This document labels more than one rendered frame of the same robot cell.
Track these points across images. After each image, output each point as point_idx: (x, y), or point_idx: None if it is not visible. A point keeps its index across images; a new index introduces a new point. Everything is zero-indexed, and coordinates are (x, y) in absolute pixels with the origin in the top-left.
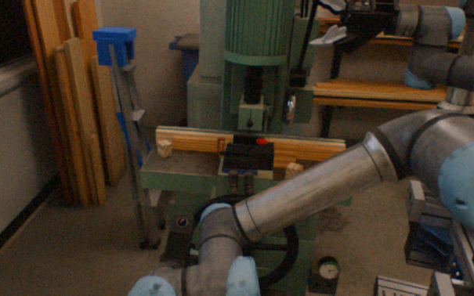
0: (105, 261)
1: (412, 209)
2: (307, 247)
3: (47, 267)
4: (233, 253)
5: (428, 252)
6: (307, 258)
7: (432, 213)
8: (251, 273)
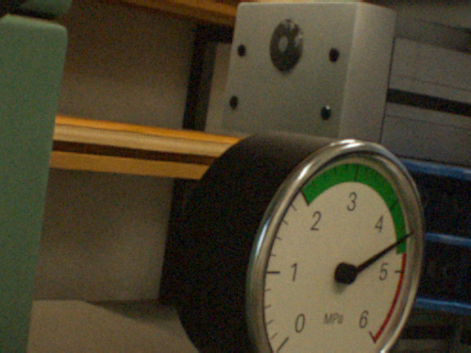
0: None
1: (351, 73)
2: None
3: None
4: None
5: (451, 301)
6: None
7: (427, 88)
8: None
